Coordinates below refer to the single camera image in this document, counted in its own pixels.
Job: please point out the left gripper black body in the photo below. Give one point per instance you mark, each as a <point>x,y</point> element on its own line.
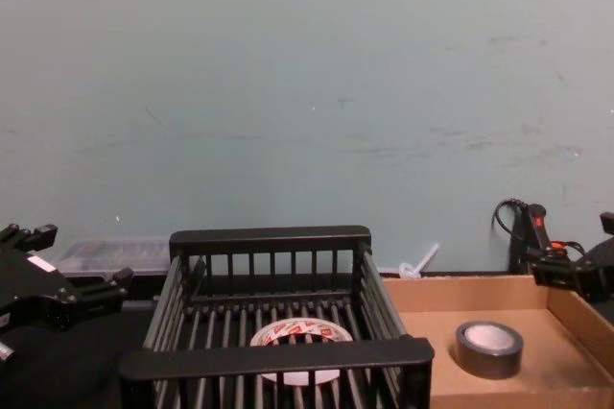
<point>29,294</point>

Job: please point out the shallow brown cardboard tray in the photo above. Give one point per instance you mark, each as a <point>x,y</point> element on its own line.
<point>422,356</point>

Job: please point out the silver tape roll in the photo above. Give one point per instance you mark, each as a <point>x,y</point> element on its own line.
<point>479,358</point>

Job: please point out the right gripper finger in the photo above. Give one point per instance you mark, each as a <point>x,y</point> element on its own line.
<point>608,224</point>
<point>556,273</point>

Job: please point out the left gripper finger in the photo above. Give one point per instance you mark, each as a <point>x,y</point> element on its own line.
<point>40,234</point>
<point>98,294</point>

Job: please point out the clear plastic case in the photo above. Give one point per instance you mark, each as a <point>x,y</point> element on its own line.
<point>110,253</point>

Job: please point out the black rack with steel bars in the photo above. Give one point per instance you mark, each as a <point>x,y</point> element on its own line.
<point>268,237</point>

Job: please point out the white three-armed plastic piece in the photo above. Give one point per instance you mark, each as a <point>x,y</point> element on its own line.
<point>411,270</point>

